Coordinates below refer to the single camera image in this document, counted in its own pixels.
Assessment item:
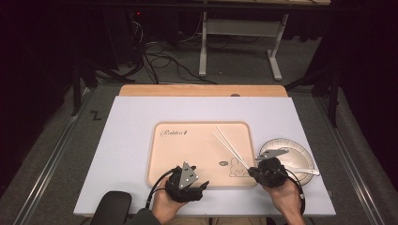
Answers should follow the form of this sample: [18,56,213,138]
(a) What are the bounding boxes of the person's left hand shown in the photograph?
[151,179,189,225]

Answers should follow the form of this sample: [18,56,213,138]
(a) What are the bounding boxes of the black chair armrest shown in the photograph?
[89,190,133,225]

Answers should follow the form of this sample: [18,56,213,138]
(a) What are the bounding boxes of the metal floor rail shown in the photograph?
[11,88,96,225]
[314,96,390,225]

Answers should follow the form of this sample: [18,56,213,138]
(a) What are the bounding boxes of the black metal stand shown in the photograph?
[70,58,127,117]
[283,66,343,128]

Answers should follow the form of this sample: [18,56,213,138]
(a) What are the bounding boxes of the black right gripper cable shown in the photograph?
[279,168,306,217]

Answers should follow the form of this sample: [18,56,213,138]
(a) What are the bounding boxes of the beige tray with rabbit print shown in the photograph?
[145,121,258,188]

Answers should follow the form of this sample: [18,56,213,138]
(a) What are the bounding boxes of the wooden table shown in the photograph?
[118,83,289,98]

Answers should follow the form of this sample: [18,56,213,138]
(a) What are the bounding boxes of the person's right hand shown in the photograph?
[260,179,302,217]

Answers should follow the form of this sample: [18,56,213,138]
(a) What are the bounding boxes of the white chopstick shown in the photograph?
[215,126,251,169]
[212,131,251,171]

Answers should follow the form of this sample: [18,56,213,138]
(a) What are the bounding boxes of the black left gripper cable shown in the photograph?
[145,168,176,210]

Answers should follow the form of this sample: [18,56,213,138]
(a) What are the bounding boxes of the white metal desk frame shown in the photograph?
[198,10,291,83]

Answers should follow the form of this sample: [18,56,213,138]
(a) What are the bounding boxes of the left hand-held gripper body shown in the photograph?
[164,161,205,203]

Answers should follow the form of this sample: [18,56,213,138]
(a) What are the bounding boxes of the black floor cables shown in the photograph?
[130,18,218,85]

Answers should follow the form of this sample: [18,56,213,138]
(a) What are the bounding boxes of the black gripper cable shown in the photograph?
[145,168,176,210]
[279,168,306,217]

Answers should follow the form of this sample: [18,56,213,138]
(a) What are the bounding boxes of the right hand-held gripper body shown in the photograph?
[254,148,290,188]

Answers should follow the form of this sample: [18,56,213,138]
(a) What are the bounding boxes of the white spoon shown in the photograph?
[283,166,321,177]

